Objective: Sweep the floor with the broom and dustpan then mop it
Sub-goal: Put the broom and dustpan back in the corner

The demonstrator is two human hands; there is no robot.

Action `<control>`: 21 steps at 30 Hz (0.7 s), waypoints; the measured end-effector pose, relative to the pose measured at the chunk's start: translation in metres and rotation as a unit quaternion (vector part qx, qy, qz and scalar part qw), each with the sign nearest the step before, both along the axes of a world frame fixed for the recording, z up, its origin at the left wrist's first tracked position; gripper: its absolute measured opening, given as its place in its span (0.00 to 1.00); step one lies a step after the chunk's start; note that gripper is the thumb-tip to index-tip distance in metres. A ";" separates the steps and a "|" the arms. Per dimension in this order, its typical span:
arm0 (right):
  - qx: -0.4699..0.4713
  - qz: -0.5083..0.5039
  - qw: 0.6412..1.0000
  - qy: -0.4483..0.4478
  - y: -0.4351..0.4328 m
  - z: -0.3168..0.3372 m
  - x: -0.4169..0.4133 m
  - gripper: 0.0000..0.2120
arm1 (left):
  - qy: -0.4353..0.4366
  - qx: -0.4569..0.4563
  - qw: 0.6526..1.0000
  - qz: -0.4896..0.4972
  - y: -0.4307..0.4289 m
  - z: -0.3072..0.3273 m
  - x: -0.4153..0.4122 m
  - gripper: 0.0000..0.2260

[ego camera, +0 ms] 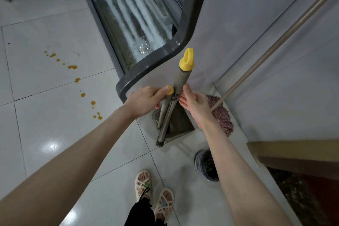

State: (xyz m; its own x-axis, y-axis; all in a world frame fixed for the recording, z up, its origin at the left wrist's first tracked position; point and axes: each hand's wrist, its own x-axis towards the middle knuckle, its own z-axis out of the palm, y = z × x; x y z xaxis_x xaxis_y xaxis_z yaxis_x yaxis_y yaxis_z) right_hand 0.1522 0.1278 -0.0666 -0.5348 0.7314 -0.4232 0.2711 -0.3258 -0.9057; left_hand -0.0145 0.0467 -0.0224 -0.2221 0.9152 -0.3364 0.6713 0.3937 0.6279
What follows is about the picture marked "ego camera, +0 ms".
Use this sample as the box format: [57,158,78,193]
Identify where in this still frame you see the person's black trousers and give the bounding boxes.
[124,198,167,226]

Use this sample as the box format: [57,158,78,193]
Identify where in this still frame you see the grey broom with yellow cap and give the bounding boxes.
[155,47,195,147]

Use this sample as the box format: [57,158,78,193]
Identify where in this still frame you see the person's right beige sandal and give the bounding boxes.
[154,187,175,222]

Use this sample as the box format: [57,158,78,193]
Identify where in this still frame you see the leaf debris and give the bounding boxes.
[202,158,216,175]

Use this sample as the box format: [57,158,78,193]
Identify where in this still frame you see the person's left hand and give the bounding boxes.
[122,85,172,121]

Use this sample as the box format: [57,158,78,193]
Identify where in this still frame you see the pink string mop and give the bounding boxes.
[206,0,339,137]

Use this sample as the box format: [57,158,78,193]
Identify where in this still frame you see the person's beige sandal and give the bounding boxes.
[154,187,175,222]
[134,170,152,202]

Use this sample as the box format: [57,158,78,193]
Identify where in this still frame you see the orange liquid spill drops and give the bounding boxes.
[43,51,104,120]

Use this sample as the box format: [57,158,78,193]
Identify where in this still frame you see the person's left beige sandal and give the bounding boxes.
[134,170,152,202]

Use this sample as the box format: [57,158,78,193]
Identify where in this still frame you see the person's left forearm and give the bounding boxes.
[0,106,136,226]

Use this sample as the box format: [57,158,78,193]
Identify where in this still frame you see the person's right forearm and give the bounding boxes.
[204,120,295,226]

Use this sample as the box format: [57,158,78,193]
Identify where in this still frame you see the grey glass display freezer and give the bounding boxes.
[71,0,326,139]

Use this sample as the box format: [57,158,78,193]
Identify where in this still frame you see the grey dustpan with yellow-tipped handle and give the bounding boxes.
[152,85,196,142]

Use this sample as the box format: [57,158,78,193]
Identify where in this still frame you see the black trash bin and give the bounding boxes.
[195,149,220,183]

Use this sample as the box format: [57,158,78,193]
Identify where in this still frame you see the person's right hand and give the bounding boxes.
[179,83,217,130]

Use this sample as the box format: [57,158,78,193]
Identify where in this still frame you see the dark red wooden door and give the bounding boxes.
[246,139,339,226]

